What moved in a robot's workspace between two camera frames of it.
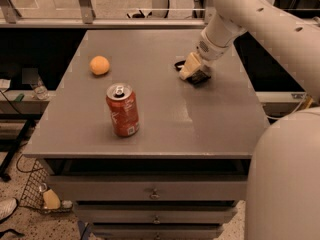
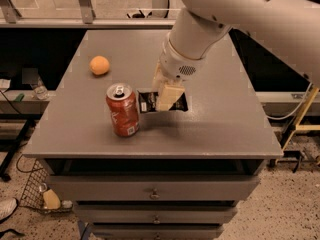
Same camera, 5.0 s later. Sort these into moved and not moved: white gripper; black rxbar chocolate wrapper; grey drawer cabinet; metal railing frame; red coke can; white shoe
Moved: black rxbar chocolate wrapper; white gripper
Not moved: red coke can; white shoe; grey drawer cabinet; metal railing frame
